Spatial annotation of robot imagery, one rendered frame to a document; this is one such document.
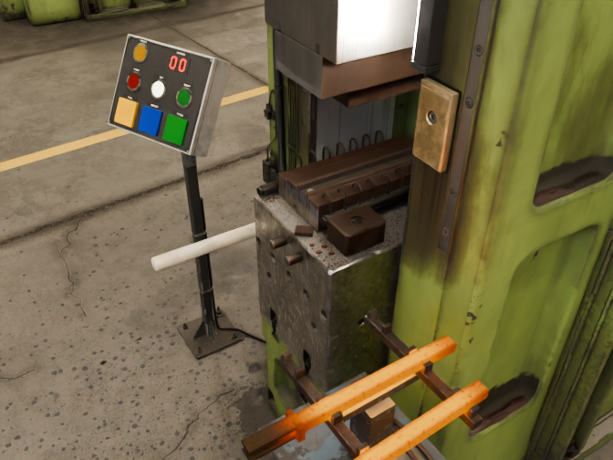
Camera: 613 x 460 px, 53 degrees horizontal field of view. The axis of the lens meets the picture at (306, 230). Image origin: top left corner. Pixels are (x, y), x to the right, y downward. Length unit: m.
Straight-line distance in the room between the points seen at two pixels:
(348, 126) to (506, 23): 0.77
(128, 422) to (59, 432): 0.23
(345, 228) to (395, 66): 0.38
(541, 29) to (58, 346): 2.14
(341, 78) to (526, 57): 0.43
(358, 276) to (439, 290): 0.19
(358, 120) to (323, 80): 0.49
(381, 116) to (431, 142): 0.60
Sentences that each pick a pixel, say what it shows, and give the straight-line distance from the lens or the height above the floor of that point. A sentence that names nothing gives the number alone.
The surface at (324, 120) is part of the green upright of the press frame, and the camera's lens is 1.73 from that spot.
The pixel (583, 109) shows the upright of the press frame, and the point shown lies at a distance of 1.39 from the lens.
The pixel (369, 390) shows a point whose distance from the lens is 1.15.
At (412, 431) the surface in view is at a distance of 1.11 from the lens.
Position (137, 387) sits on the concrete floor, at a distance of 2.44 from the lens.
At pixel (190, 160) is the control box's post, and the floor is 0.82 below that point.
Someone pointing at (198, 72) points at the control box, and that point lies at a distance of 1.80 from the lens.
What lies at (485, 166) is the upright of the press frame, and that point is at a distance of 1.22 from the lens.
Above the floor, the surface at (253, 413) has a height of 0.00.
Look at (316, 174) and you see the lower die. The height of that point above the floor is 0.99.
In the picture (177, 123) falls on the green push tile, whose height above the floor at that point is 1.03.
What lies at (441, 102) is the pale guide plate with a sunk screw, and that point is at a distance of 1.23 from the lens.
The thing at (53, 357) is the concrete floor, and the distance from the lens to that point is 2.64.
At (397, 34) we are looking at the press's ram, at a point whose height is 1.40.
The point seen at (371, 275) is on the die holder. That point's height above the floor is 0.85.
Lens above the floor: 1.84
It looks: 37 degrees down
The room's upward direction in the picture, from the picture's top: 1 degrees clockwise
